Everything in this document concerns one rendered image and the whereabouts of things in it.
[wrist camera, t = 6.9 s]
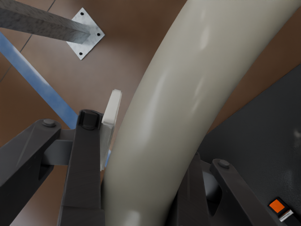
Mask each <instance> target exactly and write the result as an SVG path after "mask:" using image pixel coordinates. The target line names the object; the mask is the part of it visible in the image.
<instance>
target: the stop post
mask: <svg viewBox="0 0 301 226"><path fill-rule="evenodd" d="M0 27H2V28H6V29H11V30H16V31H21V32H25V33H30V34H34V35H40V36H44V37H49V38H53V39H59V40H63V41H66V42H67V43H68V45H69V46H70V47H71V48H72V49H73V51H74V52H75V53H76V55H77V56H78V57H79V58H80V60H82V59H83V58H84V57H85V56H86V55H87V54H88V53H89V52H90V51H91V50H92V49H93V48H94V47H95V46H96V45H97V43H98V42H99V41H100V40H101V39H102V38H103V37H104V36H105V34H104V33H103V31H102V30H101V29H100V28H99V26H98V25H97V24H96V23H95V21H94V20H93V19H92V18H91V16H90V15H89V14H88V13H87V11H86V10H85V9H84V8H83V7H82V8H81V10H80V11H79V12H78V13H77V14H76V15H75V17H74V18H73V19H72V20H70V19H67V18H64V17H61V16H58V15H55V14H52V13H49V12H47V11H44V10H41V9H38V8H35V7H32V6H29V5H26V4H23V3H21V2H18V1H15V0H0Z"/></svg>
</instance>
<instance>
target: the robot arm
mask: <svg viewBox="0 0 301 226"><path fill-rule="evenodd" d="M121 96H122V92H121V91H120V90H117V89H115V90H113V91H112V94H111V97H110V99H109V102H108V105H107V108H106V110H105V113H99V112H97V111H94V110H90V109H82V110H80V111H79V113H78V118H77V124H76V128H75V129H71V130H65V129H61V127H62V125H61V124H60V123H59V122H58V121H55V120H52V119H49V118H48V119H47V118H44V119H39V120H37V121H35V122H34V123H33V124H31V125H30V126H29V127H27V128H26V129H25V130H23V131H22V132H21V133H19V134H18V135H17V136H15V137H14V138H13V139H11V140H10V141H8V142H7V143H6V144H5V145H3V146H2V147H0V226H10V224H11V223H12V222H13V221H14V219H15V218H16V217H17V215H18V214H19V213H20V212H21V210H22V209H23V208H24V207H25V205H26V204H27V203H28V201H29V200H30V199H31V197H32V196H33V195H34V193H35V192H36V191H37V190H38V188H39V187H40V186H41V185H42V183H43V182H44V181H45V179H46V178H47V177H48V175H49V174H50V173H51V172H52V171H53V168H54V165H67V166H68V167H67V172H66V177H65V182H64V189H63V194H62V199H61V204H60V210H59V215H58V220H57V225H56V226H105V212H104V210H103V209H101V190H100V172H101V171H102V170H104V167H105V163H106V159H107V156H108V151H109V147H110V144H111V140H112V135H113V132H114V128H115V124H116V119H117V115H118V110H119V106H120V100H121ZM165 226H279V225H278V224H277V223H276V221H275V220H274V219H273V217H272V216H271V215H270V214H269V212H268V211H267V210H266V208H265V207H264V206H263V204H262V203H261V202H260V200H259V199H258V198H257V196H256V195H255V194H254V193H253V191H252V190H251V189H250V187H249V186H248V185H247V183H246V182H245V181H244V179H243V178H242V177H241V176H240V174H239V173H238V172H237V170H236V169H235V168H234V166H233V165H231V164H230V163H229V162H228V161H225V160H221V159H213V161H212V163H211V164H209V163H206V162H204V161H202V160H201V159H200V154H199V153H198V152H197V151H196V153H195V155H194V157H193V159H192V161H191V163H190V165H189V167H188V169H187V171H186V173H185V175H184V177H183V179H182V182H181V184H180V186H179V189H178V191H177V193H176V196H175V199H174V201H173V204H172V206H171V209H170V212H169V215H168V218H167V221H166V224H165Z"/></svg>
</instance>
